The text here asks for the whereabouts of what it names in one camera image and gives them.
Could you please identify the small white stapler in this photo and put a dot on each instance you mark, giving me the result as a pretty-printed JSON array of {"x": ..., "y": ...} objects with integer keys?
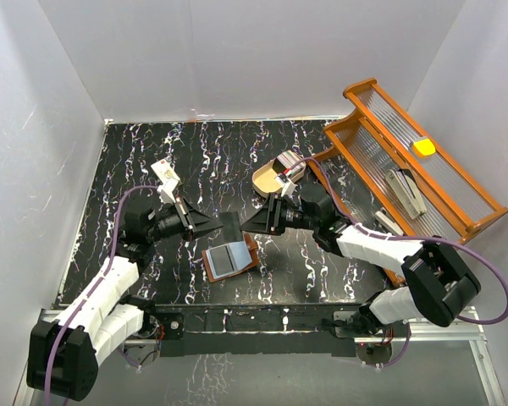
[{"x": 383, "y": 218}]

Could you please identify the large grey black stapler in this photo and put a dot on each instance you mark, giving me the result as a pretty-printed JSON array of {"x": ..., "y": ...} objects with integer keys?
[{"x": 403, "y": 184}]

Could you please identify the beige oval plastic tray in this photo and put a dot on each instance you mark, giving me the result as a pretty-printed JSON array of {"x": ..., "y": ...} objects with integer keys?
[{"x": 266, "y": 181}]

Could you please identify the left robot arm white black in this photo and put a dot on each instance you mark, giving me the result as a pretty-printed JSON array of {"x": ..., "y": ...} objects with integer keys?
[{"x": 65, "y": 354}]

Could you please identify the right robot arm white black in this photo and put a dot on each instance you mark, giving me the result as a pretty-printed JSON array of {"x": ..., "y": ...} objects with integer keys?
[{"x": 438, "y": 283}]

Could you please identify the black credit card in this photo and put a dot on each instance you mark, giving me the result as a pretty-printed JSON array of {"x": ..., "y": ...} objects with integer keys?
[
  {"x": 231, "y": 226},
  {"x": 221, "y": 262}
]

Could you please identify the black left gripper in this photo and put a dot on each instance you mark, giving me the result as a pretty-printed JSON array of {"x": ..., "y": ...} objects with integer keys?
[{"x": 194, "y": 222}]

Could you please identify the black base rail with mounts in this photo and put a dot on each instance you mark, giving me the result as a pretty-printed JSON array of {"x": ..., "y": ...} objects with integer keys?
[{"x": 197, "y": 329}]

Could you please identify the white staples box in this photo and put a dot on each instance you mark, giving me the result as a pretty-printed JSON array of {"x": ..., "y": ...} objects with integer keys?
[{"x": 169, "y": 179}]

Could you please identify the orange wooden tiered rack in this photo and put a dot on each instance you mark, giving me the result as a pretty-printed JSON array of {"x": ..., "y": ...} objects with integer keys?
[{"x": 423, "y": 189}]

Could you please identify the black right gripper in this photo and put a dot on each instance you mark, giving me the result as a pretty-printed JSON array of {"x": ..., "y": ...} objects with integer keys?
[{"x": 267, "y": 219}]

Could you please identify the orange leather card holder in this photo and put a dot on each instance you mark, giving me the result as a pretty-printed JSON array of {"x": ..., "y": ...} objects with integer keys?
[{"x": 243, "y": 254}]

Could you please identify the yellow sticky note block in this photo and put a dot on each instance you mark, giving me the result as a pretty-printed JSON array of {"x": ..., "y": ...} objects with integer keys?
[{"x": 423, "y": 148}]

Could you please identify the aluminium frame profile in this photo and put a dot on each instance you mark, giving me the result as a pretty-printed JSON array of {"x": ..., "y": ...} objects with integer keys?
[{"x": 421, "y": 330}]

